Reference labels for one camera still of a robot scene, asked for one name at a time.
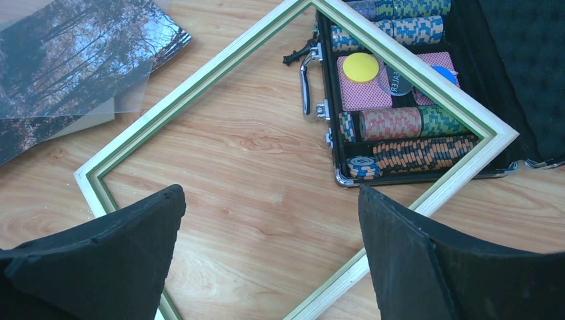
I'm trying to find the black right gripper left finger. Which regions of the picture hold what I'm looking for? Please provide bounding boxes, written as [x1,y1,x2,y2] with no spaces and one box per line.
[1,184,186,319]

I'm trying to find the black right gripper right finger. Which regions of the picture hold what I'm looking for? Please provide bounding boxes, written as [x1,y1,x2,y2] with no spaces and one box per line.
[358,186,564,319]

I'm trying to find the wooden picture frame green trim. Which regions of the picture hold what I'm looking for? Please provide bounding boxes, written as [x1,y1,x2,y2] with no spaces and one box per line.
[74,1,518,217]

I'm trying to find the forest photo print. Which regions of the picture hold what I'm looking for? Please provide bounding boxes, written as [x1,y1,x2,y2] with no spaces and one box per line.
[0,0,193,167]

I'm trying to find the clear acrylic sheet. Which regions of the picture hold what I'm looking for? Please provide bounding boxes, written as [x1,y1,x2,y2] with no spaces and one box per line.
[0,0,174,121]

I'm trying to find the orange black chip row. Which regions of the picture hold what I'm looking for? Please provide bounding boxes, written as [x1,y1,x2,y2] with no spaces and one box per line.
[373,135,481,174]

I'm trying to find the red poker chip row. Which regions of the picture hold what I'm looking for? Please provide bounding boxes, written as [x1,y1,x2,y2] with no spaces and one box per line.
[359,107,422,141]

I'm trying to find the green poker chip row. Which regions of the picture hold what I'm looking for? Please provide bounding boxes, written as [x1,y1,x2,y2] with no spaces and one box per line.
[417,105,471,137]

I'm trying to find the brown cardboard backing board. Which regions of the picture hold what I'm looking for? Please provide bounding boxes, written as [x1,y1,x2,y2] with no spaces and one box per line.
[45,98,115,141]

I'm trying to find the clear dealer button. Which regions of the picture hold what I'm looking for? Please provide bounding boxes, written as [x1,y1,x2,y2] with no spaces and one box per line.
[377,65,413,97]

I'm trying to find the blue dealer button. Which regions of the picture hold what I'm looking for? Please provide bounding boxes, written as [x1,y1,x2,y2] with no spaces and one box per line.
[431,65,458,85]

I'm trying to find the yellow dealer button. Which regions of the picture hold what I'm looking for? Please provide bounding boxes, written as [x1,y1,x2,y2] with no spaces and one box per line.
[342,53,380,83]

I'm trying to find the black poker chip case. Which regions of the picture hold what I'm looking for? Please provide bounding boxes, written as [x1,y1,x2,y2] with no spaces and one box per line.
[283,1,564,187]

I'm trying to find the blue yellow chip row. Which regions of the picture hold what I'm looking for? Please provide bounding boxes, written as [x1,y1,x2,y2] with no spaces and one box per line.
[331,15,444,52]

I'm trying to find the top blue green chip row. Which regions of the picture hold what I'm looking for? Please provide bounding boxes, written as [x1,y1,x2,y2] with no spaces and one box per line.
[346,0,452,21]

